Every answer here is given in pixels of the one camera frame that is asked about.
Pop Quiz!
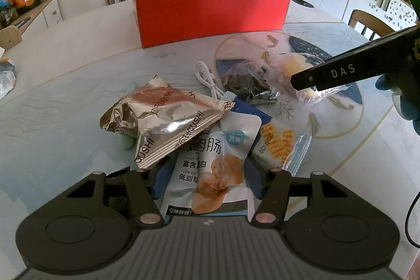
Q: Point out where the pale patterned desktop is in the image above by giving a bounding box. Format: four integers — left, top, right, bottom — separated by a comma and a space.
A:
0, 0, 420, 280

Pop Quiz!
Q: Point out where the white cabinet with stickers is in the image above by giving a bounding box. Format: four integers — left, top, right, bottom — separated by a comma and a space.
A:
341, 0, 420, 35

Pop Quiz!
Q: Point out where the black round pad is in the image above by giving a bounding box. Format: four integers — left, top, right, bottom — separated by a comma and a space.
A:
14, 16, 34, 29

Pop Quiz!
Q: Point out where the wooden chair with round back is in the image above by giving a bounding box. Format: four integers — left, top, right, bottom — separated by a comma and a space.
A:
348, 9, 395, 41

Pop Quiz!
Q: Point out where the clear bag of dark leaves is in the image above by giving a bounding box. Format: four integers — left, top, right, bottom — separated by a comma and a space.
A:
221, 61, 280, 104

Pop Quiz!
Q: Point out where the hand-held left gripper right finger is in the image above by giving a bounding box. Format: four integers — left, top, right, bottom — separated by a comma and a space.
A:
247, 161, 351, 229

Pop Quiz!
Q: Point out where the crumpled white plastic bag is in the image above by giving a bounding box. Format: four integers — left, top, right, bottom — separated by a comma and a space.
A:
0, 56, 18, 101

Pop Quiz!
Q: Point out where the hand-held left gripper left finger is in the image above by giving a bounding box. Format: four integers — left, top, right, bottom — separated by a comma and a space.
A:
66, 162, 175, 229

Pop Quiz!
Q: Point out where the light wooden chair back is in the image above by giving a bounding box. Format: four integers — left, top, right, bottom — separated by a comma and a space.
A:
0, 25, 23, 51

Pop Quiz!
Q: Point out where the black cable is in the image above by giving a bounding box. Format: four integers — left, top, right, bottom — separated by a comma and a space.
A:
405, 187, 420, 248

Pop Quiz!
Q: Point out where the white sideboard cabinet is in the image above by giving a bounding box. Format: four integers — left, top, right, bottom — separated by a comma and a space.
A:
0, 0, 64, 35

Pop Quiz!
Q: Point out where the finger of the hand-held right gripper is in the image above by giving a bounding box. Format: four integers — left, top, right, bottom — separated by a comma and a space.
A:
291, 64, 329, 92

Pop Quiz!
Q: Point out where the person's right hand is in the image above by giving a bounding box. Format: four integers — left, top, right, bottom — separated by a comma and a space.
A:
377, 73, 420, 130

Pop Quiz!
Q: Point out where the clear bag with yellow cake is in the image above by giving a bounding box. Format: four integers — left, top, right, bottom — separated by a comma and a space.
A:
268, 52, 349, 109

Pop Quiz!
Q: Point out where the white sausage snack packet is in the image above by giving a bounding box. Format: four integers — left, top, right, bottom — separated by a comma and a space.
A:
160, 111, 263, 224

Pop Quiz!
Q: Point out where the white charging cable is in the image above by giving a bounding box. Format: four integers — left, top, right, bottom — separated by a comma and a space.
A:
195, 61, 237, 101

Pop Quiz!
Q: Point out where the blue cracker packet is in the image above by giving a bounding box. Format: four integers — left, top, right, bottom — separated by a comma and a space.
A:
225, 92, 313, 177

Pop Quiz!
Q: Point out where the silver foil snack packet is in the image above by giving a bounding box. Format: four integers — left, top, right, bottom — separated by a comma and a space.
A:
99, 75, 235, 170

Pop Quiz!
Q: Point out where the red cardboard box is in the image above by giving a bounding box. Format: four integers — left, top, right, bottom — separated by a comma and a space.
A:
128, 0, 295, 49

